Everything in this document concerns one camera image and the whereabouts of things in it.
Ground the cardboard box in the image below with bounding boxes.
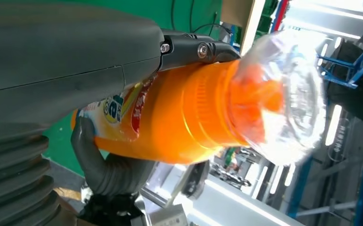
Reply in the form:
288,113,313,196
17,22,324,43
220,0,266,57

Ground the green plastic crate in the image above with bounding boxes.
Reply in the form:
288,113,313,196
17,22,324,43
256,0,279,35

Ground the blue metal rack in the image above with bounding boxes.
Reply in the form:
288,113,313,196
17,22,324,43
286,32,363,226

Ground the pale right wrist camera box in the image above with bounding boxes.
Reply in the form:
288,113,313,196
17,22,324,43
142,161,211,226

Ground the black cable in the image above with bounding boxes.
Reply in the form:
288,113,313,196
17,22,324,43
170,0,233,36

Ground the red rail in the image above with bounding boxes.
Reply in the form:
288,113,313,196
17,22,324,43
271,0,290,32

